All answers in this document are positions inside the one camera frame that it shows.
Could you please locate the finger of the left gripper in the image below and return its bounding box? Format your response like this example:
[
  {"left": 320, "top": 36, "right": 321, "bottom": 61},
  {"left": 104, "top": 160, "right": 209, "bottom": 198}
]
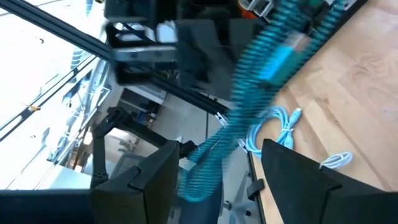
[
  {"left": 175, "top": 18, "right": 233, "bottom": 101},
  {"left": 228, "top": 17, "right": 266, "bottom": 95}
]

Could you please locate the teal black braided usb cable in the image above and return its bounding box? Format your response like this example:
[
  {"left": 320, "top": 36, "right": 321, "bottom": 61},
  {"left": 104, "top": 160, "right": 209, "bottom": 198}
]
[{"left": 177, "top": 0, "right": 348, "bottom": 203}]

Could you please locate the light blue usb cable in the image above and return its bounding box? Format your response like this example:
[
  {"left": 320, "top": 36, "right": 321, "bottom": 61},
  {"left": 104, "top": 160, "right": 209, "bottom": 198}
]
[{"left": 246, "top": 105, "right": 303, "bottom": 158}]

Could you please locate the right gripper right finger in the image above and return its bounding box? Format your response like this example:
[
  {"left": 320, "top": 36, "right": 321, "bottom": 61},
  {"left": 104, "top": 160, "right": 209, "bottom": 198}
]
[{"left": 261, "top": 138, "right": 398, "bottom": 224}]

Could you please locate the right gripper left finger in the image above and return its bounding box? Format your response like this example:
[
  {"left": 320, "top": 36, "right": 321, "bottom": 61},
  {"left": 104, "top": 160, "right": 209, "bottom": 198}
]
[{"left": 90, "top": 139, "right": 181, "bottom": 224}]

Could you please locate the black aluminium table frame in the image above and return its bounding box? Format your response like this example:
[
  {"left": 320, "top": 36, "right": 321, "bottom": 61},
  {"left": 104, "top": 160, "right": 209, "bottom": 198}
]
[{"left": 0, "top": 0, "right": 369, "bottom": 224}]

